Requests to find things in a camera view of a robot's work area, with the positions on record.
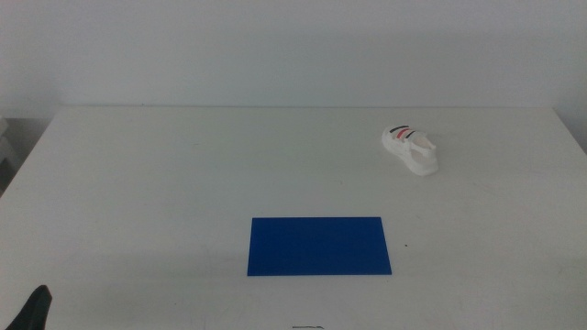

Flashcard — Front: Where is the white strapped sandal shoe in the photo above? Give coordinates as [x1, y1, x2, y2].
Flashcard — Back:
[381, 124, 440, 177]

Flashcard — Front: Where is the blue rectangular mat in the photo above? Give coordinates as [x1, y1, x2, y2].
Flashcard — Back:
[247, 216, 393, 278]

